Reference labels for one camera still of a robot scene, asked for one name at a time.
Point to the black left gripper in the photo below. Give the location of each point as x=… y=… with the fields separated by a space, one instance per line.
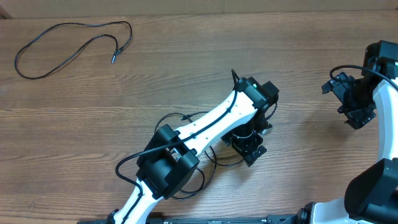
x=245 y=148

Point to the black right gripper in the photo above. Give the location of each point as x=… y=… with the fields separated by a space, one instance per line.
x=359 y=116

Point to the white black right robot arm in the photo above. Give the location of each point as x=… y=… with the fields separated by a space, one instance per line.
x=371 y=196

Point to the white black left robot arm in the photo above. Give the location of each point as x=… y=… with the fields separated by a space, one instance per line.
x=172 y=155

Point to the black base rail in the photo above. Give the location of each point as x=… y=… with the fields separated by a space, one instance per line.
x=270 y=219

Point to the brown cardboard box wall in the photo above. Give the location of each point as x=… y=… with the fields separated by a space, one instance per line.
x=32 y=9

